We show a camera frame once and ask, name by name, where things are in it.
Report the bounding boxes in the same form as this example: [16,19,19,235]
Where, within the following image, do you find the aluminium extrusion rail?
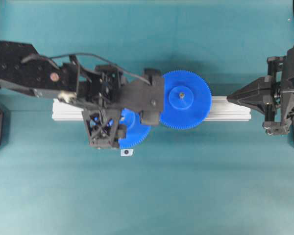
[51,96,251,121]

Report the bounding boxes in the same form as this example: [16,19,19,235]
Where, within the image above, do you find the large blue gear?
[160,70,212,130]

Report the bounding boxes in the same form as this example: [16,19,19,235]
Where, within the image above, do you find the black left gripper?
[117,68,164,125]

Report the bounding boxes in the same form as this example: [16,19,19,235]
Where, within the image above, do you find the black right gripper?
[227,46,294,135]

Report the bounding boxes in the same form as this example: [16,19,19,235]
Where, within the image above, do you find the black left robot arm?
[0,41,164,126]

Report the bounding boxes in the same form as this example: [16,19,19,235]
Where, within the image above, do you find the small blue gear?
[119,109,151,149]

